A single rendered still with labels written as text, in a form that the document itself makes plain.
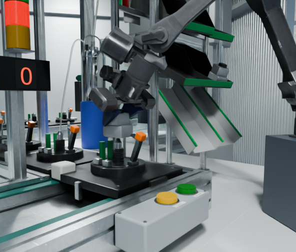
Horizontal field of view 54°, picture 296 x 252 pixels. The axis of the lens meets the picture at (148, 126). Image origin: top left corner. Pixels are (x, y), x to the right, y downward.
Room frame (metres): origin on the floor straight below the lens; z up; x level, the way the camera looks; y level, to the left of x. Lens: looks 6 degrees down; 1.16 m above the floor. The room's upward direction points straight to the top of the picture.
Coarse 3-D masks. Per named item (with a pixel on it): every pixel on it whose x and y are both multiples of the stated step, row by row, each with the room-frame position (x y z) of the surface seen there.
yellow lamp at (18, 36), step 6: (6, 30) 0.64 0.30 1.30; (12, 30) 0.64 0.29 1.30; (18, 30) 0.64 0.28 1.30; (24, 30) 0.65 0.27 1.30; (6, 36) 0.65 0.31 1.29; (12, 36) 0.64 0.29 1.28; (18, 36) 0.64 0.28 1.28; (24, 36) 0.65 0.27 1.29; (6, 42) 0.65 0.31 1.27; (12, 42) 0.64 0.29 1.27; (18, 42) 0.64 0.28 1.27; (24, 42) 0.65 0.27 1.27; (6, 48) 0.65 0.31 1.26; (24, 48) 0.65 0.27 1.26; (30, 48) 0.67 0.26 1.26
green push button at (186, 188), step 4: (180, 184) 0.60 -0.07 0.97; (184, 184) 0.60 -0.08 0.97; (188, 184) 0.60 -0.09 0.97; (192, 184) 0.60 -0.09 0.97; (180, 188) 0.58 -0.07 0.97; (184, 188) 0.57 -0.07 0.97; (188, 188) 0.57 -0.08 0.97; (192, 188) 0.57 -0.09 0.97; (180, 192) 0.57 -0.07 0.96; (184, 192) 0.57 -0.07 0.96; (188, 192) 0.57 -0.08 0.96; (192, 192) 0.57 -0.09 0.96
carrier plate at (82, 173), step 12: (84, 168) 0.74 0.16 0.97; (156, 168) 0.74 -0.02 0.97; (168, 168) 0.74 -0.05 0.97; (180, 168) 0.75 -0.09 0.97; (60, 180) 0.69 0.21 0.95; (72, 180) 0.66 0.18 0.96; (84, 180) 0.64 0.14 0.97; (96, 180) 0.63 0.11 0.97; (108, 180) 0.63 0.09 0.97; (120, 180) 0.63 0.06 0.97; (132, 180) 0.63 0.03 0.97; (144, 180) 0.63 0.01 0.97; (96, 192) 0.61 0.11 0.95; (108, 192) 0.58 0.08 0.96; (120, 192) 0.57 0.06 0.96; (132, 192) 0.60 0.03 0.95
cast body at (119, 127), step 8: (120, 112) 0.72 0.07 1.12; (112, 120) 0.72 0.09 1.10; (120, 120) 0.71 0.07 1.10; (128, 120) 0.74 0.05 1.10; (104, 128) 0.73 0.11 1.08; (112, 128) 0.72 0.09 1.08; (120, 128) 0.70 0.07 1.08; (128, 128) 0.72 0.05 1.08; (112, 136) 0.72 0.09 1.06; (120, 136) 0.70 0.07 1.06; (128, 136) 0.72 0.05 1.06
